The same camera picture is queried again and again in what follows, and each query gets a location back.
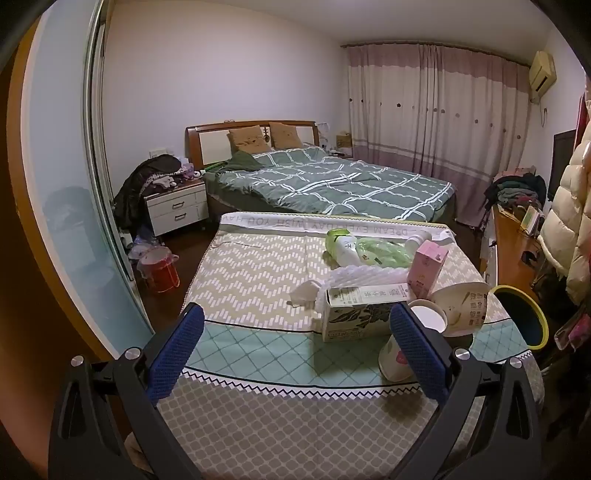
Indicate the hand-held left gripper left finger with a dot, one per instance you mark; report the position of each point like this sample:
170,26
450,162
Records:
178,355

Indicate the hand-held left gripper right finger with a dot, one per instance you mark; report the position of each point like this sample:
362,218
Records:
418,355

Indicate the white paper cup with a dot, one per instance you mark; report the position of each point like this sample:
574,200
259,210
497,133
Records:
392,360

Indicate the white paper bowl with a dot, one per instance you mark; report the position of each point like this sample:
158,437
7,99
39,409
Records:
461,307

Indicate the floral print drink carton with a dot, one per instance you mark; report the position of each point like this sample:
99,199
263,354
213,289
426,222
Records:
355,318

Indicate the pink box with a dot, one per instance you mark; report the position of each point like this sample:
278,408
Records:
427,270

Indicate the yellow-rimmed dark blue bin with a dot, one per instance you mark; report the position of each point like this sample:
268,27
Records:
521,318

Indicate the green plastic bottle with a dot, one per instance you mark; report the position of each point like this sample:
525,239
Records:
381,251

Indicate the brown object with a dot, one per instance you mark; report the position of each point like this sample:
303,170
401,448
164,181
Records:
417,242

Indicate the green labelled bottle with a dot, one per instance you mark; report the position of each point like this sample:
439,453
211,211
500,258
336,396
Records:
345,249

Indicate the white tissue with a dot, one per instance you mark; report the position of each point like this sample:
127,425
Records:
304,293

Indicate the red plastic bucket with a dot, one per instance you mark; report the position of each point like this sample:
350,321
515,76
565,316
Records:
159,272

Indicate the patterned beige green tablecloth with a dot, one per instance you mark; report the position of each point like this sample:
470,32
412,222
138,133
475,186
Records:
258,277

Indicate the wooden desk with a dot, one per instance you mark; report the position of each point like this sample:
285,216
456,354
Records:
512,244

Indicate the white two-drawer nightstand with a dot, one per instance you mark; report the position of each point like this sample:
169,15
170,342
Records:
178,207

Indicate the pink floral garment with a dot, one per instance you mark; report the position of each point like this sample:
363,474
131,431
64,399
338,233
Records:
575,330

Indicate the dark clothes pile on nightstand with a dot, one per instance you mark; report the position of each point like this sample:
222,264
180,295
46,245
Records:
138,184

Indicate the clothes pile on desk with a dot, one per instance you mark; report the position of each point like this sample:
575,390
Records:
515,191

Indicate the bed with green plaid duvet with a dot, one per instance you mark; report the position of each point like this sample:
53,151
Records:
332,184

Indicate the frosted glass wardrobe door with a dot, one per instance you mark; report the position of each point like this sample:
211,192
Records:
69,184

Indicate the dark green garment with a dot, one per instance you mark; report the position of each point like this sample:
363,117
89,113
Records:
240,161

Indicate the cream puffer jacket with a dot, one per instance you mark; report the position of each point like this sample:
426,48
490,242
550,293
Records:
568,217

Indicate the wooden white bed headboard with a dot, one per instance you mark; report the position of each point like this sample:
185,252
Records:
207,141

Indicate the brown pillow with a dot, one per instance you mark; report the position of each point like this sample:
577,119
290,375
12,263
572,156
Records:
285,135
247,141

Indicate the white and mauve curtain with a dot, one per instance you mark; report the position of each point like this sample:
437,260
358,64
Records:
415,115

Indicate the black television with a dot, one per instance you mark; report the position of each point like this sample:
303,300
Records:
561,161

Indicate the pink dotted garment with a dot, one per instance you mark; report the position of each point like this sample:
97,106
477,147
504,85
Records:
587,113

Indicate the standing picture frame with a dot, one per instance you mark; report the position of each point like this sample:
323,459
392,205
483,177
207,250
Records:
530,221

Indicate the beige wall air conditioner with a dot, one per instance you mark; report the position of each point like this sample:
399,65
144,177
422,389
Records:
541,71

